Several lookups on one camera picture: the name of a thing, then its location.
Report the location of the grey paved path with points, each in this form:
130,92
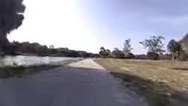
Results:
78,87

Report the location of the distant dark tree line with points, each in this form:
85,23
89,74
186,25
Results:
45,50

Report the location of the row of trees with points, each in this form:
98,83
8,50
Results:
156,48

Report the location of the pale water surface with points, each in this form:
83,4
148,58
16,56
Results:
31,60

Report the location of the grass strip by water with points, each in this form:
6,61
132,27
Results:
23,69

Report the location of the dry grass field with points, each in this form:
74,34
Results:
166,76

